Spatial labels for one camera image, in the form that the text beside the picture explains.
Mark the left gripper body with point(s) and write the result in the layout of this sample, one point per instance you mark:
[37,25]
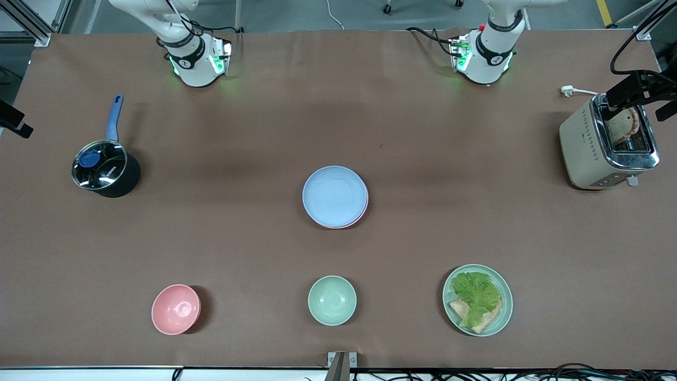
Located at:
[636,88]

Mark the blue shallow bowl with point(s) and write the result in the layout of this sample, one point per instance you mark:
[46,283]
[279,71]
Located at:
[335,196]

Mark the pink shallow bowl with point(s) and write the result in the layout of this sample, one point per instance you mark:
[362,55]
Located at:
[344,227]

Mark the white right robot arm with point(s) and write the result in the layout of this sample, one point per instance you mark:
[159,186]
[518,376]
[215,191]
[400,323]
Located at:
[193,58]

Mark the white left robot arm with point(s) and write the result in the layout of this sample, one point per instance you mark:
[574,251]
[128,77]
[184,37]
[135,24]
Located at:
[486,58]

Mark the brown toast slice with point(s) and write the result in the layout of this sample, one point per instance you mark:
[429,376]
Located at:
[624,128]

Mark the beige chrome toaster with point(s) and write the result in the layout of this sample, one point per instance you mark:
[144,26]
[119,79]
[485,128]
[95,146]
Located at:
[582,148]

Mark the glass lid blue knob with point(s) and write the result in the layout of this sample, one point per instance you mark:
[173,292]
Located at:
[103,169]

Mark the green plate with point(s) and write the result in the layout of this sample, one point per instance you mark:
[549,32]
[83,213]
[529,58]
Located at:
[505,307]

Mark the green lettuce leaf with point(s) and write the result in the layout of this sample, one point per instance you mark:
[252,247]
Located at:
[476,293]

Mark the small deep pink bowl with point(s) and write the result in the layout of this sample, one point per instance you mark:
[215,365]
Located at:
[175,309]

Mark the brown bread slice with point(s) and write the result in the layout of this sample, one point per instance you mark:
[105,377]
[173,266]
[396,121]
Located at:
[487,321]

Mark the small deep green bowl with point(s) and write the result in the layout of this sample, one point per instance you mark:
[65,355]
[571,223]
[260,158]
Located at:
[332,300]

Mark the aluminium frame post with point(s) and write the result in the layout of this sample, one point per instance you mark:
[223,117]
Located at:
[29,24]
[648,29]

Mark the grey thin upright post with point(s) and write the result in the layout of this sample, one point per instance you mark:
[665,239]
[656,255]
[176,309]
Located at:
[238,16]

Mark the metal table edge bracket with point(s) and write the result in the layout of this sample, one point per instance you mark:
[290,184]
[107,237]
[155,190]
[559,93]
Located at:
[341,365]

